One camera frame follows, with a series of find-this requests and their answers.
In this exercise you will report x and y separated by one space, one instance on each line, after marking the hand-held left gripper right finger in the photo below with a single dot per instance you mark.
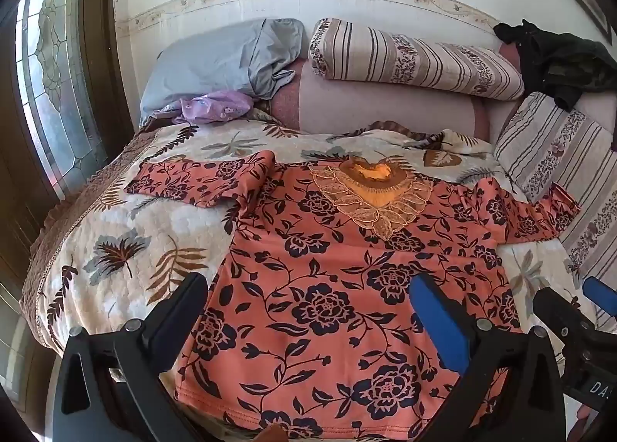
436 321

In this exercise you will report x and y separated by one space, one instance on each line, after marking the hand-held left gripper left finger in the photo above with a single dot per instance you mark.
179 314

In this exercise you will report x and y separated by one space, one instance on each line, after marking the grey blue pillow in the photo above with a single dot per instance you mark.
217 61

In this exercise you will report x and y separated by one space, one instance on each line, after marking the stained glass window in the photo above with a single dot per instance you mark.
53 85

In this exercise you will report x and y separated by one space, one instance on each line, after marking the black garment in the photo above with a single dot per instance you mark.
564 61

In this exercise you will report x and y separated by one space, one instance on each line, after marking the pink bed sheet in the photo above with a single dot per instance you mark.
385 107

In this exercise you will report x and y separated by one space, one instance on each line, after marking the striped floral cushion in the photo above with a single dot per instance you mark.
559 152

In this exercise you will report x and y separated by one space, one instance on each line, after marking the brown wooden window frame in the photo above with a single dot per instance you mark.
103 61

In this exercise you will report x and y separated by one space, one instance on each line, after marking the orange floral shirt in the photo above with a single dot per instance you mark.
313 278

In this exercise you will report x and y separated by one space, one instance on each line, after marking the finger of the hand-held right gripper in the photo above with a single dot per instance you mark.
600 295
559 314

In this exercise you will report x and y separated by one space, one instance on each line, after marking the striped rolled quilt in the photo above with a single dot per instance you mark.
409 58

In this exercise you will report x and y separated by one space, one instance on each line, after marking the purple floral cloth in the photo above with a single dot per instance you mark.
217 107

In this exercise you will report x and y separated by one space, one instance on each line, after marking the leaf print blanket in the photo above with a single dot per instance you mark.
144 230

